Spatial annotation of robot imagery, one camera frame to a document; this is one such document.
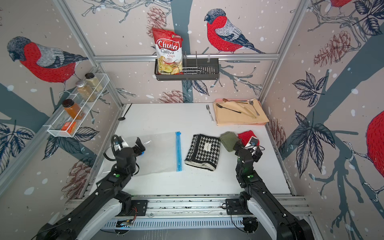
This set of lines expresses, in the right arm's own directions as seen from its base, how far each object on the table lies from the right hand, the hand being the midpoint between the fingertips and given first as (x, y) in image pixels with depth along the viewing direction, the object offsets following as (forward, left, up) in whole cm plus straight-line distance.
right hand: (248, 140), depth 83 cm
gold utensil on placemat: (+31, -13, -14) cm, 36 cm away
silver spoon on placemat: (+44, -14, -13) cm, 48 cm away
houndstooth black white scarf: (-3, +25, -10) cm, 27 cm away
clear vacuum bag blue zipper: (-3, +51, -14) cm, 53 cm away
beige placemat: (+29, +9, -13) cm, 33 cm away
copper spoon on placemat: (+46, +7, -12) cm, 48 cm away
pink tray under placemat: (+48, +11, -13) cm, 51 cm away
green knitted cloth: (+7, +9, -10) cm, 15 cm away
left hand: (-2, +64, +3) cm, 64 cm away
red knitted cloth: (+10, -3, -11) cm, 14 cm away
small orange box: (-7, +88, +20) cm, 90 cm away
